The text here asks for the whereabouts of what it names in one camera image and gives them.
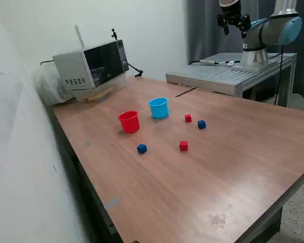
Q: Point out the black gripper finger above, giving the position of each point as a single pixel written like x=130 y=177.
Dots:
x=224 y=21
x=245 y=24

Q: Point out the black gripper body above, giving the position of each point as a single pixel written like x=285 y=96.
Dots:
x=231 y=15

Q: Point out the small red cube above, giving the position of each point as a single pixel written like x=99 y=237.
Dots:
x=188 y=118
x=183 y=146

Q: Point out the small blue cube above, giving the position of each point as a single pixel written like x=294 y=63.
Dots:
x=142 y=148
x=201 y=124

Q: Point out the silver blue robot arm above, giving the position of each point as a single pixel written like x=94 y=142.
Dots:
x=268 y=27

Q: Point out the dark grey curtain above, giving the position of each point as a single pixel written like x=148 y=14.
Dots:
x=205 y=38

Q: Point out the metal robot mounting table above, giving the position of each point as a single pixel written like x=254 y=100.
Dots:
x=218 y=76

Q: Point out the thin dark flat strip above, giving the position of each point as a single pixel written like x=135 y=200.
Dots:
x=185 y=92

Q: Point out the blue plastic cup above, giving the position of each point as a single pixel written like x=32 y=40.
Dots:
x=159 y=110

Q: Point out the red plastic cup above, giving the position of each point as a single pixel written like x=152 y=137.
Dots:
x=129 y=124

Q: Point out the thin white rod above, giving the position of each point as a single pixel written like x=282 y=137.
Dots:
x=79 y=36

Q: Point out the wooden stick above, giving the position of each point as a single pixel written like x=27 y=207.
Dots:
x=98 y=95

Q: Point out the silver microwave oven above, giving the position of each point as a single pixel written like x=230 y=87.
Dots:
x=71 y=65

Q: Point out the crumpled clear plastic bag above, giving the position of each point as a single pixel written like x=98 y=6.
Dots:
x=48 y=88

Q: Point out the long tape strip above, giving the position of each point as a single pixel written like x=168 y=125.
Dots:
x=111 y=203

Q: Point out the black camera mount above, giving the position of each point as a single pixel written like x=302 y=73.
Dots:
x=114 y=34

